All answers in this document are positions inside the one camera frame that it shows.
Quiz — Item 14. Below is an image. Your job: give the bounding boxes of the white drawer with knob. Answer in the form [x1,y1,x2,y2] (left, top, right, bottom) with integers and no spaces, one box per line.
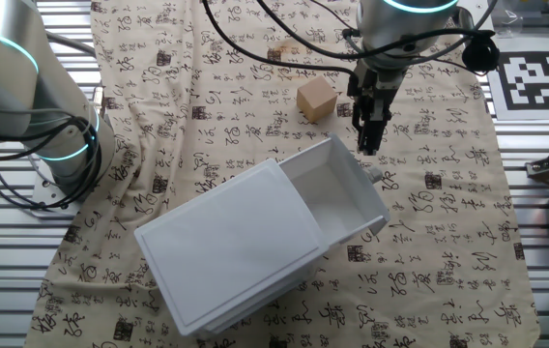
[277,133,392,247]

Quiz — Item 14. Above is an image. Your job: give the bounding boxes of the wooden cube block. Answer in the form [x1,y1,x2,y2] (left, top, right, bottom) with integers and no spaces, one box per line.
[296,74,339,124]

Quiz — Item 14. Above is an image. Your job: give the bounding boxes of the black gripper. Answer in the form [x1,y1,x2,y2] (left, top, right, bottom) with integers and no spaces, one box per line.
[346,60,406,157]

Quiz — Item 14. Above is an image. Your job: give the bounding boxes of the black white fiducial marker board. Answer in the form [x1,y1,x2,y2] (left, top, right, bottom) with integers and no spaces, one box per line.
[485,47,549,122]

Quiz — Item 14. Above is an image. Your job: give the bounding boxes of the white plastic drawer cabinet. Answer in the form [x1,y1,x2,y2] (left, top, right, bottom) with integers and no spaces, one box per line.
[133,158,332,338]

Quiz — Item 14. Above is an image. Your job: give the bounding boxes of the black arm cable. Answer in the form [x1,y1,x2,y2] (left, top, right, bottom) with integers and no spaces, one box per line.
[201,0,502,78]

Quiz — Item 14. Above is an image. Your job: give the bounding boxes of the beige calligraphy print cloth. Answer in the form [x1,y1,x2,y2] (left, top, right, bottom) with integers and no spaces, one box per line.
[23,0,542,348]

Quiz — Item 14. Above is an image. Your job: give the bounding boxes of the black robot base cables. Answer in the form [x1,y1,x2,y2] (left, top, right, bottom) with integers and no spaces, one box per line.
[0,114,104,212]

